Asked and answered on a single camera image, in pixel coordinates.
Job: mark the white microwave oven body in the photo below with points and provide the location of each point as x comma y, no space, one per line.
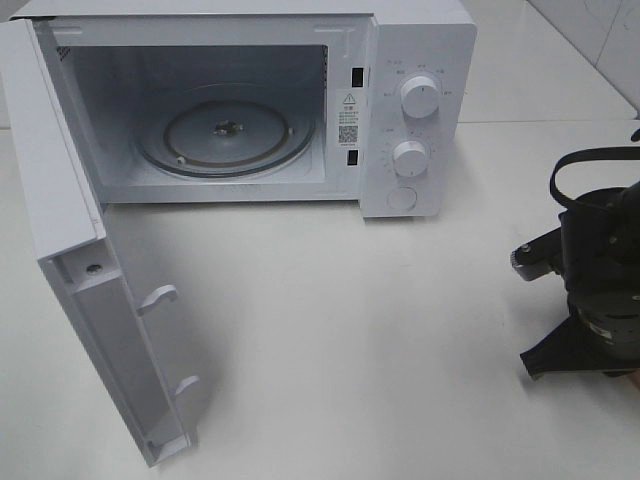
357,53

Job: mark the glass microwave turntable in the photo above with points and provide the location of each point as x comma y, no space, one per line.
227,130

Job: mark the white round door button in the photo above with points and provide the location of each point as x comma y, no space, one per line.
402,199

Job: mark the pink round plate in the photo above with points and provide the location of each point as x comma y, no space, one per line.
634,378

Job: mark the white round knob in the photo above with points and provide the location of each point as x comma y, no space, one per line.
420,95
410,158

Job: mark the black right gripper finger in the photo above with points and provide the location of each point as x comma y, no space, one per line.
566,349

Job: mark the white microwave door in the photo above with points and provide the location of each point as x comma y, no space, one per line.
72,244

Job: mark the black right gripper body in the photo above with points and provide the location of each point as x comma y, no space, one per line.
601,261

